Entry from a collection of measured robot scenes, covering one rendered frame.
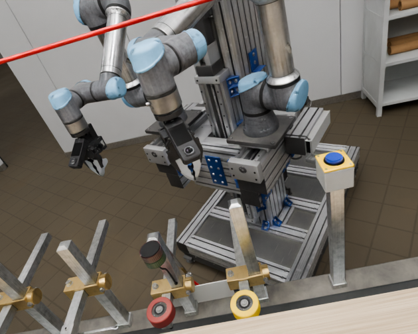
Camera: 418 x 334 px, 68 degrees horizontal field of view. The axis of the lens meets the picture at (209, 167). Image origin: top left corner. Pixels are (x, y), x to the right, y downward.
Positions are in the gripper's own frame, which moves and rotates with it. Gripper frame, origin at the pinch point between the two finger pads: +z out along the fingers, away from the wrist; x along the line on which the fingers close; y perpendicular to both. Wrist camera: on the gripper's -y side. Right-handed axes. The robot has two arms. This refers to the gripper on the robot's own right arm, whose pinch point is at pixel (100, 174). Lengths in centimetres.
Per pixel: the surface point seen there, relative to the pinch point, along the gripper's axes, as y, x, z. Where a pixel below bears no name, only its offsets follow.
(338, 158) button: -14, -89, -14
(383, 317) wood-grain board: -34, -98, 19
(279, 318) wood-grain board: -38, -73, 19
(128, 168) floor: 144, 121, 108
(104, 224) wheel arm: -15.2, -5.1, 12.6
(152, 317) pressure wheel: -43, -38, 18
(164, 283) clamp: -31, -35, 22
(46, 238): -23.2, 18.6, 13.3
